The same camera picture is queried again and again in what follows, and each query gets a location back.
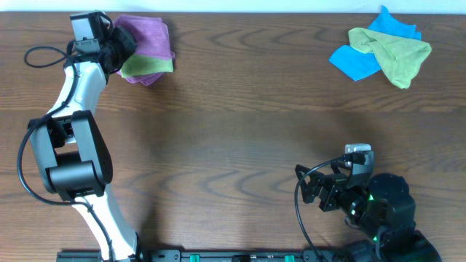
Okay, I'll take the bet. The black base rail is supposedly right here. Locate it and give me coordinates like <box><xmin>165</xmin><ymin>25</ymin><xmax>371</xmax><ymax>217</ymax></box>
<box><xmin>56</xmin><ymin>249</ymin><xmax>350</xmax><ymax>262</ymax></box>

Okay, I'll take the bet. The crumpled green cloth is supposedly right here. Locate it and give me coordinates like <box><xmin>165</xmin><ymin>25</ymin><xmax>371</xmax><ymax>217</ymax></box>
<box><xmin>348</xmin><ymin>28</ymin><xmax>432</xmax><ymax>89</ymax></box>

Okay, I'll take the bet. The crumpled blue cloth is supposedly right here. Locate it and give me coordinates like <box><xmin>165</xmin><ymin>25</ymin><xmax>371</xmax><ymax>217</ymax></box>
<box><xmin>328</xmin><ymin>6</ymin><xmax>422</xmax><ymax>82</ymax></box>

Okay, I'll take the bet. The left black camera cable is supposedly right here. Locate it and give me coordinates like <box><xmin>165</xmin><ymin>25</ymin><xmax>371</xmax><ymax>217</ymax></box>
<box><xmin>17</xmin><ymin>45</ymin><xmax>116</xmax><ymax>262</ymax></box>

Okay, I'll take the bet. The folded purple cloth underneath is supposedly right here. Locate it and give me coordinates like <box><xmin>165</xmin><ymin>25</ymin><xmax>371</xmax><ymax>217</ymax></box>
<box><xmin>118</xmin><ymin>52</ymin><xmax>175</xmax><ymax>86</ymax></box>

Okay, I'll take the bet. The folded green cloth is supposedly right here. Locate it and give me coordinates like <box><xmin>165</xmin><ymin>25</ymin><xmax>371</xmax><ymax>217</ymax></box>
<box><xmin>120</xmin><ymin>55</ymin><xmax>174</xmax><ymax>78</ymax></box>

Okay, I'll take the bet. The purple microfiber cloth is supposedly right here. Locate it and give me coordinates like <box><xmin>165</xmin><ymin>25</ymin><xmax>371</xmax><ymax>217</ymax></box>
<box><xmin>114</xmin><ymin>15</ymin><xmax>173</xmax><ymax>60</ymax></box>

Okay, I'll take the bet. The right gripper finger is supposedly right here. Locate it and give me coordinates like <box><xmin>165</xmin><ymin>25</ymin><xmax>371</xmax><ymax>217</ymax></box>
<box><xmin>295</xmin><ymin>164</ymin><xmax>325</xmax><ymax>186</ymax></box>
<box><xmin>301</xmin><ymin>181</ymin><xmax>322</xmax><ymax>204</ymax></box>

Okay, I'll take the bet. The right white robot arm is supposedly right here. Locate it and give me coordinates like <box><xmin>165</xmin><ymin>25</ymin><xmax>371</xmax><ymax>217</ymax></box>
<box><xmin>294</xmin><ymin>144</ymin><xmax>441</xmax><ymax>261</ymax></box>

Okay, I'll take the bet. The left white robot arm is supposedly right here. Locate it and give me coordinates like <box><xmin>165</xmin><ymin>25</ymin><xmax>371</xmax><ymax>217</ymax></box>
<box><xmin>20</xmin><ymin>11</ymin><xmax>143</xmax><ymax>261</ymax></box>

